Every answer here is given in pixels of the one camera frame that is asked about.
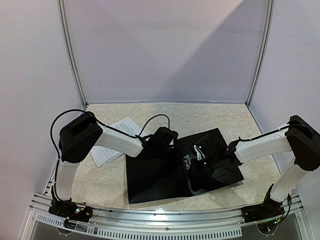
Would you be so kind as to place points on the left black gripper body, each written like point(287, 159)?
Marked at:
point(161, 153)

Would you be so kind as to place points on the black file folder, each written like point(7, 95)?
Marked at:
point(152, 179)

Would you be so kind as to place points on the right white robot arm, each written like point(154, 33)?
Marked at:
point(296, 137)

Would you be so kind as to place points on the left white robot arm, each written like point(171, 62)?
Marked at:
point(77, 138)

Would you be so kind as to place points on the printed paper stack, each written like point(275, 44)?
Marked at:
point(116, 141)

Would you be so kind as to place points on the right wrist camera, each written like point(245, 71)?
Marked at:
point(199, 154)

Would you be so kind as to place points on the curved aluminium rail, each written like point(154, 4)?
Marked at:
point(221, 216)

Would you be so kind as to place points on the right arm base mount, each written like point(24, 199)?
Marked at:
point(269, 208)

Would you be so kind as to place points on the right aluminium frame post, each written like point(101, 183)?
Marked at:
point(262, 50)

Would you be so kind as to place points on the perforated white cable tray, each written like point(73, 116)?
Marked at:
point(52, 228)

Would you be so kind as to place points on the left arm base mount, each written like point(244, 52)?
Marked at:
point(70, 210)

